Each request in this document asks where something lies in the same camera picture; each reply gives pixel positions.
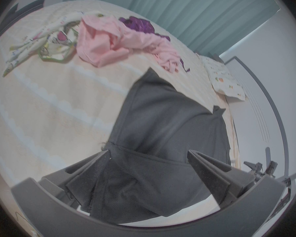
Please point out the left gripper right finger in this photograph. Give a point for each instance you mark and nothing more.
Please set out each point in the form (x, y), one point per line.
(212, 174)

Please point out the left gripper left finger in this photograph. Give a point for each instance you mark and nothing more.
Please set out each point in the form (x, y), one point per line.
(86, 179)

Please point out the black T-shirt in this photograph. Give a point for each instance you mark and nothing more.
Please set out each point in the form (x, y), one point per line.
(162, 132)

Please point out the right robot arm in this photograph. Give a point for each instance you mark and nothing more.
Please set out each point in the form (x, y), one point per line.
(271, 168)

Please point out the bed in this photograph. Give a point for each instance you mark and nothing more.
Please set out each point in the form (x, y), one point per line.
(51, 102)

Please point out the white printed pillow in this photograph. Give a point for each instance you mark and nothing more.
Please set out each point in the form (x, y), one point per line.
(222, 78)

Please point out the pink garment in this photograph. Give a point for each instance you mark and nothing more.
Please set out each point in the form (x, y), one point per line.
(98, 46)

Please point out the white printed pyjama garment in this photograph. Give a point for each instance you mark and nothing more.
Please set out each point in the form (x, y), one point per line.
(56, 37)

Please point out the blue-green curtain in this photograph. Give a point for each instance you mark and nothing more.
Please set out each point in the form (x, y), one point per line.
(187, 13)

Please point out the purple satin garment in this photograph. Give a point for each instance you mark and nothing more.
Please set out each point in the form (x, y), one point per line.
(138, 23)

